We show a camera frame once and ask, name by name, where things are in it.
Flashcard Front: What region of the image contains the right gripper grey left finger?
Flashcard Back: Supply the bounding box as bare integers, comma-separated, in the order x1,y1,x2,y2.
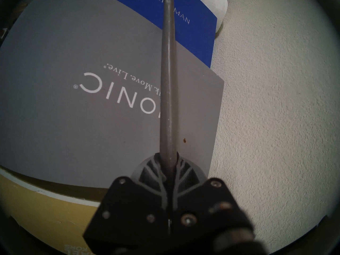
82,154,172,255

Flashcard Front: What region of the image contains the blue Weitzman shoe box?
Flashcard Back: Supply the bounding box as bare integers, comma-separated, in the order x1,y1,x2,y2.
101,0,218,69

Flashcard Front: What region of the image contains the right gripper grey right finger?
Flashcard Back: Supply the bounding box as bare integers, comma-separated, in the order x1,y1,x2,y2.
171,154,265,255

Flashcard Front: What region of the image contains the long grey metal shoehorn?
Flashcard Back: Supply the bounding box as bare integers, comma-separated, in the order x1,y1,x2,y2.
159,0,178,175

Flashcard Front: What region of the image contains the grey Vionic shoe box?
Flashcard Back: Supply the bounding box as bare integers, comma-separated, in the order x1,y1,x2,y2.
0,0,225,194

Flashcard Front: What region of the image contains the yellow Michael Kors shoe box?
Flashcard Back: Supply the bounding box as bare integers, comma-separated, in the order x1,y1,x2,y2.
0,165,107,255

